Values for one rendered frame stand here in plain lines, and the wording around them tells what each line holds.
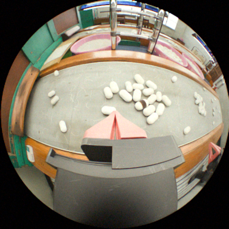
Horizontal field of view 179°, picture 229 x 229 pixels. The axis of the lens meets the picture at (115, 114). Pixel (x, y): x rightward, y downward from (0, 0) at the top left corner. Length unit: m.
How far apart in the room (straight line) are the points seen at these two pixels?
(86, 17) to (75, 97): 2.70
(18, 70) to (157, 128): 0.59
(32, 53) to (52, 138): 0.43
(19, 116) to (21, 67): 0.23
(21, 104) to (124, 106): 0.39
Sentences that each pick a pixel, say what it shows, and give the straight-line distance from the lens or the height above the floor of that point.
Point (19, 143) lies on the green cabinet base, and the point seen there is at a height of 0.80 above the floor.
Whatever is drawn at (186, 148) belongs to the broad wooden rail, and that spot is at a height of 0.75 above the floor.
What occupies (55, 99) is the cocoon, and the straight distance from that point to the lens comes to 0.28.
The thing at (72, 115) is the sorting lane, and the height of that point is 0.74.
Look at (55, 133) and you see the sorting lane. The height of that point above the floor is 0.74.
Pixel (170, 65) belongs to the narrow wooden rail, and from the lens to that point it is 0.38.
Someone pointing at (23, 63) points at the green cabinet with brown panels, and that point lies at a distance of 0.49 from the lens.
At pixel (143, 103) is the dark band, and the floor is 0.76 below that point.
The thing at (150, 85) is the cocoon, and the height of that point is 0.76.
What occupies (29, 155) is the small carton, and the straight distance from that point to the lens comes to 0.36.
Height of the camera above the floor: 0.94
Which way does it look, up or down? 76 degrees down
